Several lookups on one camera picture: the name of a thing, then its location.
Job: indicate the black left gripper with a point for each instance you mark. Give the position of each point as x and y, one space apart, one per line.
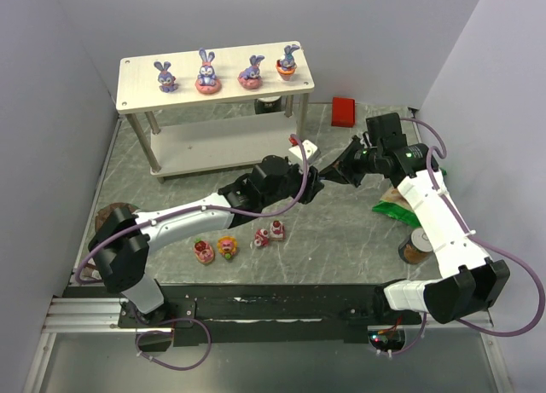
313 184

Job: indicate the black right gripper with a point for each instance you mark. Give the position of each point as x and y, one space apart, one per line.
352 164

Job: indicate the strawberry cake toy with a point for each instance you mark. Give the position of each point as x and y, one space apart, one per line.
277 230

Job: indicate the pink white roll cake toy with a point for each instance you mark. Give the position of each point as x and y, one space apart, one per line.
261 238

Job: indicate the purple bunny with red bow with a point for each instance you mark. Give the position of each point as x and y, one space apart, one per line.
166 79

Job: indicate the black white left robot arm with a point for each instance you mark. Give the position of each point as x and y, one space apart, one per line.
120 249

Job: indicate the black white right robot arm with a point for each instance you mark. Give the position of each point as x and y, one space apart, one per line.
470 281

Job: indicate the black jar behind shelf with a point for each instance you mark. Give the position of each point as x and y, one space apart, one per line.
271 104

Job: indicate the white two-tier wooden shelf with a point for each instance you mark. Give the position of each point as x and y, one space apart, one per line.
186 132

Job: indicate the red plastic block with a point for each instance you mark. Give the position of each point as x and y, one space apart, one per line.
343 112

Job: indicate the green chips bag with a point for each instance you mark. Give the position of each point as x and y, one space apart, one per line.
396 205

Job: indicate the orange sunflower toy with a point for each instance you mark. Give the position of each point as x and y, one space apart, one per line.
227 247

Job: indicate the pink strawberry bear toy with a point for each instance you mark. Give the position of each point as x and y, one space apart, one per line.
203 251

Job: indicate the tin can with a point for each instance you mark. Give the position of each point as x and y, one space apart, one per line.
416 248

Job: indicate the chocolate donut on green plate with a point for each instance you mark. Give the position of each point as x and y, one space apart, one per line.
103 214

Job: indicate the brown snack bar wrapper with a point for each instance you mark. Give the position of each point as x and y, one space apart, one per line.
90 272

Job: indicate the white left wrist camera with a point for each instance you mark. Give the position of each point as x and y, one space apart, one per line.
303 150

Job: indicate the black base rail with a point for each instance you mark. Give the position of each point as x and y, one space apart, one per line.
195 314

